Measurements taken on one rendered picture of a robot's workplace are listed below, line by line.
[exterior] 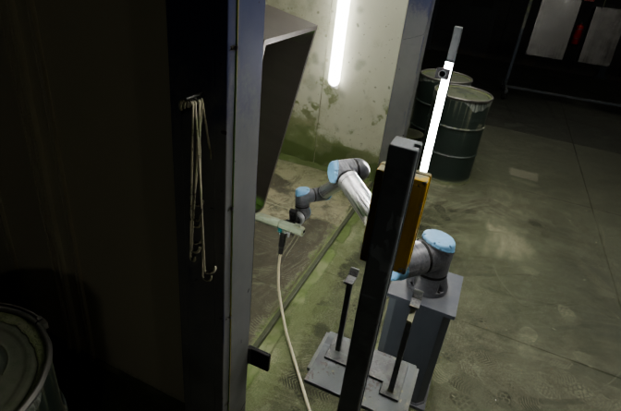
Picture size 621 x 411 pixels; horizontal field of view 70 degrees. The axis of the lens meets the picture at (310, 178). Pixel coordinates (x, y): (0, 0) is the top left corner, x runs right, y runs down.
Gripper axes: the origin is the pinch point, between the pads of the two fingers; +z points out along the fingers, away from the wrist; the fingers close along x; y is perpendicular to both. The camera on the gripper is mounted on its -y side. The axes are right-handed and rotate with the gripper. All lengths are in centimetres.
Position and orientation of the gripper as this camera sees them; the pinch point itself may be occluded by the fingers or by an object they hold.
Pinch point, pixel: (283, 230)
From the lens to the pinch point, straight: 259.5
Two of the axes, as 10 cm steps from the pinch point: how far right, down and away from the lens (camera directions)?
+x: -9.2, -2.8, 2.6
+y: -1.8, 9.2, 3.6
